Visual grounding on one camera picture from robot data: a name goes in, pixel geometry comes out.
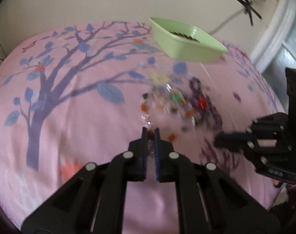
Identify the black tape cross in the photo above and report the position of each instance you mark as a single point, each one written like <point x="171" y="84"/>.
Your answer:
<point x="249" y="10"/>

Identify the white door frame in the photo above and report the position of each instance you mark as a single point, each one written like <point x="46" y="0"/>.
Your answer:
<point x="279" y="36"/>

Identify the pink floral bed sheet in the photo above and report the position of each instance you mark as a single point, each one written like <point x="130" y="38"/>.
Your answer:
<point x="82" y="93"/>

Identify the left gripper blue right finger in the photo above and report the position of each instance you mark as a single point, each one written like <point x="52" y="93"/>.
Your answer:
<point x="209" y="200"/>

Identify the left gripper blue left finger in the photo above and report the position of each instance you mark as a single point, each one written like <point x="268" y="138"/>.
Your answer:
<point x="93" y="200"/>

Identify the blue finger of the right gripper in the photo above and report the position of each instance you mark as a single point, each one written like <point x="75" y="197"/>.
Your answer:
<point x="235" y="142"/>

